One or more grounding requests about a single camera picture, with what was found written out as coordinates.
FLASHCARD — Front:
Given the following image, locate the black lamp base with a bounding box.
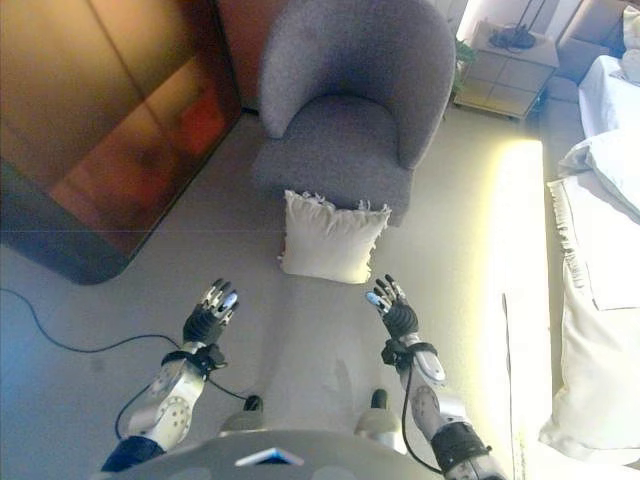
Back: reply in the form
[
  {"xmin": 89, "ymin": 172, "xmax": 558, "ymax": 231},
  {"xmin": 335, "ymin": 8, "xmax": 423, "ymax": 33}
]
[{"xmin": 489, "ymin": 0, "xmax": 536, "ymax": 51}]

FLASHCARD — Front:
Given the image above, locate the glossy dark wood table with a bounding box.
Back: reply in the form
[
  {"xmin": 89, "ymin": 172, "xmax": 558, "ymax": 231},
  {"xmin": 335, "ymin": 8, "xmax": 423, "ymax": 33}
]
[{"xmin": 0, "ymin": 0, "xmax": 244, "ymax": 286}]

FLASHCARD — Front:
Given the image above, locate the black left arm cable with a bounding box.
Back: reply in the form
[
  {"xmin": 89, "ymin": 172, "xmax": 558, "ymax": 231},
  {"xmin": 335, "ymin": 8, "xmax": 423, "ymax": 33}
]
[{"xmin": 204, "ymin": 377, "xmax": 251, "ymax": 401}]

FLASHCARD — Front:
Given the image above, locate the green plant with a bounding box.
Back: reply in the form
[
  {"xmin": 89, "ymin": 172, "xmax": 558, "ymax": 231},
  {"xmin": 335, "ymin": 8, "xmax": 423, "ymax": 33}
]
[{"xmin": 452, "ymin": 39, "xmax": 476, "ymax": 109}]

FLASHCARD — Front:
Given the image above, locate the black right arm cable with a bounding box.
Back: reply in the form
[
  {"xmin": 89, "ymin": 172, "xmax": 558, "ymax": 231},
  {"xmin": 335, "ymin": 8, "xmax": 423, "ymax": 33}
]
[{"xmin": 399, "ymin": 367, "xmax": 444, "ymax": 474}]

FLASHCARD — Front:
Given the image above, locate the grey fabric armchair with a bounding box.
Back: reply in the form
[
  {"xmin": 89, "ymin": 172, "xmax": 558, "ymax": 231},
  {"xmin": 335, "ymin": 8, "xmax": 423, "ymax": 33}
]
[{"xmin": 249, "ymin": 0, "xmax": 457, "ymax": 229}]

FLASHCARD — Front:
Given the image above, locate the white bed sheet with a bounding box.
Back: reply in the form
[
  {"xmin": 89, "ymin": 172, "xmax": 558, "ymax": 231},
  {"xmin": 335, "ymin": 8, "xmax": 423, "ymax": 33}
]
[{"xmin": 577, "ymin": 54, "xmax": 640, "ymax": 141}]

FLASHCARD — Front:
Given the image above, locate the beige nightstand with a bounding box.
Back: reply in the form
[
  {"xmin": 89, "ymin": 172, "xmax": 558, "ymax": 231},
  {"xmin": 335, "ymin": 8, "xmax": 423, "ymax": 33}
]
[{"xmin": 452, "ymin": 19, "xmax": 561, "ymax": 121}]

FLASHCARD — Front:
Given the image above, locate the upholstered bed headboard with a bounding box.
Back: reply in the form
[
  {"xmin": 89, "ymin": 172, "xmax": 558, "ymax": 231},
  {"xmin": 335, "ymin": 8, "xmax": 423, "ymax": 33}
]
[{"xmin": 544, "ymin": 0, "xmax": 640, "ymax": 101}]

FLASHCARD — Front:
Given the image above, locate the white fringed cushion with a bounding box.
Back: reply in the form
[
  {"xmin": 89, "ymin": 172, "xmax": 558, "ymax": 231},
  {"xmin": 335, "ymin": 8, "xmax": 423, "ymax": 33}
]
[{"xmin": 277, "ymin": 188, "xmax": 393, "ymax": 285}]

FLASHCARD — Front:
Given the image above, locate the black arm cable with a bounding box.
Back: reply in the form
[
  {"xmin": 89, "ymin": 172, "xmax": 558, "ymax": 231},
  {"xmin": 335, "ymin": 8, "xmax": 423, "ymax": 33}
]
[
  {"xmin": 399, "ymin": 367, "xmax": 444, "ymax": 474},
  {"xmin": 204, "ymin": 377, "xmax": 251, "ymax": 401}
]

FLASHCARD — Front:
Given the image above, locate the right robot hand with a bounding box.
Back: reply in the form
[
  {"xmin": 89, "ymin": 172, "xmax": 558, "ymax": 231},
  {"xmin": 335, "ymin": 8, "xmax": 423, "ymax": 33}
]
[{"xmin": 367, "ymin": 273, "xmax": 420, "ymax": 341}]

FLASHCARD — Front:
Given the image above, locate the black floor cable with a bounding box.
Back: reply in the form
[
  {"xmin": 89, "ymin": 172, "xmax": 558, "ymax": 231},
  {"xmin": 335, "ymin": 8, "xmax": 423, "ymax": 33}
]
[{"xmin": 0, "ymin": 287, "xmax": 181, "ymax": 354}]

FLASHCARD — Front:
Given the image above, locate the grey robot torso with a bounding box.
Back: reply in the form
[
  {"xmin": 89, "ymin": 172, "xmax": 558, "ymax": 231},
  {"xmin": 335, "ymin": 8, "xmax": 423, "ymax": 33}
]
[{"xmin": 99, "ymin": 429, "xmax": 446, "ymax": 480}]

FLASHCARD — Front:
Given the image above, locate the white duvet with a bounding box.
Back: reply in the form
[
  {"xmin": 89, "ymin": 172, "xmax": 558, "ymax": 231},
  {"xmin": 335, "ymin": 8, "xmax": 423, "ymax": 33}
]
[{"xmin": 557, "ymin": 127, "xmax": 640, "ymax": 226}]

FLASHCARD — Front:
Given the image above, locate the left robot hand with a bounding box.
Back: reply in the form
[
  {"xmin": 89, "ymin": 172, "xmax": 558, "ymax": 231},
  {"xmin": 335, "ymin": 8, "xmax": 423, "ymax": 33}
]
[{"xmin": 182, "ymin": 278, "xmax": 240, "ymax": 346}]

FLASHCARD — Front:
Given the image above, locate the white bed pillow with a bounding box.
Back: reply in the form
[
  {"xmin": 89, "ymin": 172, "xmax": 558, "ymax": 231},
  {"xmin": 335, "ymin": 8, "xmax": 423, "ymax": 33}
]
[{"xmin": 619, "ymin": 4, "xmax": 640, "ymax": 84}]

